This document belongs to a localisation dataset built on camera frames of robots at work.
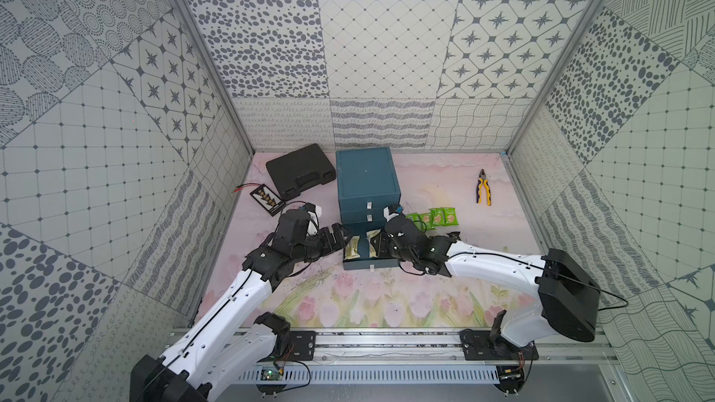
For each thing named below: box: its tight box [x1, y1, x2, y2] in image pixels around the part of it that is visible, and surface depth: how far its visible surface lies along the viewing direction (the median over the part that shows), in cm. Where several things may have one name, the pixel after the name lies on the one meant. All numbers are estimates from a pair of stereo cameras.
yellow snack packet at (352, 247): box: [344, 235, 361, 260], surface depth 92 cm
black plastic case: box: [265, 143, 337, 201], surface depth 110 cm
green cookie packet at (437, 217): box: [428, 207, 446, 229], surface depth 101 cm
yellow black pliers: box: [475, 168, 493, 206], surface depth 110 cm
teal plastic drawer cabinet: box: [335, 147, 402, 228], surface depth 84 cm
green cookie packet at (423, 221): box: [404, 212, 433, 234], surface depth 100 cm
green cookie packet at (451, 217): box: [443, 207, 459, 227], surface depth 103 cm
